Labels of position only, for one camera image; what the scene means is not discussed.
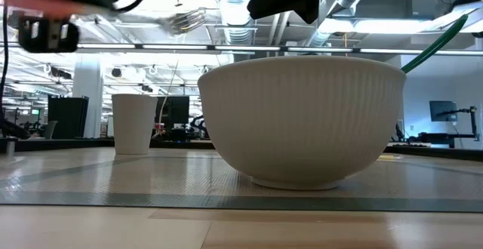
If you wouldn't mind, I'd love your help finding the silver fork with red handle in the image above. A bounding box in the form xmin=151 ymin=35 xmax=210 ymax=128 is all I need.
xmin=0 ymin=0 xmax=208 ymax=37

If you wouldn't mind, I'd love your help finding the white ribbed bowl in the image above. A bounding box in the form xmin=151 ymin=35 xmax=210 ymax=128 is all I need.
xmin=197 ymin=55 xmax=408 ymax=191

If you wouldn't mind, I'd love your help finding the green plastic utensil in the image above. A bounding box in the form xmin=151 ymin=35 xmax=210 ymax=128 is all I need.
xmin=400 ymin=14 xmax=469 ymax=74

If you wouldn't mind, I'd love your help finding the long ceiling light strip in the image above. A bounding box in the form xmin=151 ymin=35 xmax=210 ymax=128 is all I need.
xmin=77 ymin=43 xmax=483 ymax=57

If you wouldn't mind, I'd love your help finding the white round pillar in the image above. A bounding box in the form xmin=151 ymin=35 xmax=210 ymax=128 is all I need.
xmin=72 ymin=60 xmax=103 ymax=140

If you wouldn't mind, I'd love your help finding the black folding partition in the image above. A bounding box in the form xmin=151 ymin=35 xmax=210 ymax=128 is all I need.
xmin=48 ymin=96 xmax=90 ymax=140

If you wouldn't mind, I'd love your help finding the grey office chair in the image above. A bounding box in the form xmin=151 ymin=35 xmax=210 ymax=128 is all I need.
xmin=42 ymin=120 xmax=59 ymax=140

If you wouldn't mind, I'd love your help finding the white ribbed paper cup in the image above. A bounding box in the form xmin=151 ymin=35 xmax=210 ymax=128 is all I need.
xmin=111 ymin=94 xmax=158 ymax=156

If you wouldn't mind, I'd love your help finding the black screen panel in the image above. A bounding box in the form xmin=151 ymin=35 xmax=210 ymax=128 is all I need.
xmin=155 ymin=96 xmax=190 ymax=131

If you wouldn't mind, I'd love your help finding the grey textured placemat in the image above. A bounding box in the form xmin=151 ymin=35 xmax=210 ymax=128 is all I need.
xmin=0 ymin=147 xmax=483 ymax=214

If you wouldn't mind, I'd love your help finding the ribbed silver ceiling duct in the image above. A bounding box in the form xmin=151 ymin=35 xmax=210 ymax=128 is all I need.
xmin=217 ymin=0 xmax=258 ymax=56

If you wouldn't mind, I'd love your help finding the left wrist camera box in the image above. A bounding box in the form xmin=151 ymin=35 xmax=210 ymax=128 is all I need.
xmin=17 ymin=17 xmax=81 ymax=54

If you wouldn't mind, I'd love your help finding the black aluminium table frame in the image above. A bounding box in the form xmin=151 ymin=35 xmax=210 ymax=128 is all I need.
xmin=0 ymin=137 xmax=483 ymax=163

